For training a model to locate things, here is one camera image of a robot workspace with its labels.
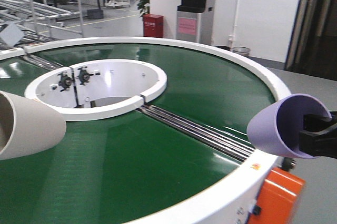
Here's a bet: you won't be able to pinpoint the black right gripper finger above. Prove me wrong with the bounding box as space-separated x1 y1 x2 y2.
299 111 336 159

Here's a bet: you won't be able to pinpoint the lavender plastic cup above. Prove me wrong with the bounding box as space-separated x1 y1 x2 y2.
246 94 332 159

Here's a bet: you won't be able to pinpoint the beige plastic cup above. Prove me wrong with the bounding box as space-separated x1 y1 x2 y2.
1 91 66 160

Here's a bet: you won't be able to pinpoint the orange conveyor motor box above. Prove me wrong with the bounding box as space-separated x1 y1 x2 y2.
247 167 306 223

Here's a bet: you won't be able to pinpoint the steel conveyor transfer rollers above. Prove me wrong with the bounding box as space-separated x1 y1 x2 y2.
137 104 255 162

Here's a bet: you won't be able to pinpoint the white outer conveyor rim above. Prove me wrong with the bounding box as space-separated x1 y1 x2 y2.
0 36 293 224

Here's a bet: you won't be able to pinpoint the green circular conveyor belt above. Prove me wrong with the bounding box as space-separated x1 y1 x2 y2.
0 43 276 224

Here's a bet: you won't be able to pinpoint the black water dispenser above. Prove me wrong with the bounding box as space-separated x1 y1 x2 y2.
176 0 206 43

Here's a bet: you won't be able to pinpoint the red fire extinguisher cabinet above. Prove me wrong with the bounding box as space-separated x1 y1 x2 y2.
142 14 164 38

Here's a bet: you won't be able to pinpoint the metal roller rack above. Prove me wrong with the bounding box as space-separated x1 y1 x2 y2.
1 0 84 49

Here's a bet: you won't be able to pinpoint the white control box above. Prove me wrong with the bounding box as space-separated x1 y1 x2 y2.
1 22 24 46

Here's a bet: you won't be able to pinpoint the wire mesh waste bin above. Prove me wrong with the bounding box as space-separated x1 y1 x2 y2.
232 46 251 57

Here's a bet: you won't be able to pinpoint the white inner conveyor ring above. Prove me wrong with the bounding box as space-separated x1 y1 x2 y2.
24 59 168 122

